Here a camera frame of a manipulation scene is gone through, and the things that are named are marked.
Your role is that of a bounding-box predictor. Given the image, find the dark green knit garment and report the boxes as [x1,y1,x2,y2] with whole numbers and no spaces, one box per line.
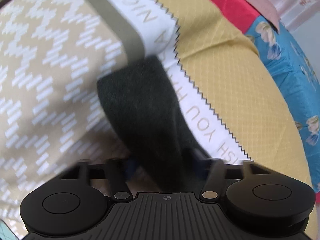
[97,56,205,193]

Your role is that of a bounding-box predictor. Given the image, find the blue floral quilt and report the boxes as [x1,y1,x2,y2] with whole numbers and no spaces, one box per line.
[246,16,319,178]

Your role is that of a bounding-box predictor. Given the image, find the yellow beige patterned bedsheet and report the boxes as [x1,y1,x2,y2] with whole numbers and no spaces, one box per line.
[1,0,311,238]

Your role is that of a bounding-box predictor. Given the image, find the red blanket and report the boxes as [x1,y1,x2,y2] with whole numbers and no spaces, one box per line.
[210,0,260,34]

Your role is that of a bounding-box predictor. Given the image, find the pink cloth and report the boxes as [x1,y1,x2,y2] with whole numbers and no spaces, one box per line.
[245,0,280,33]

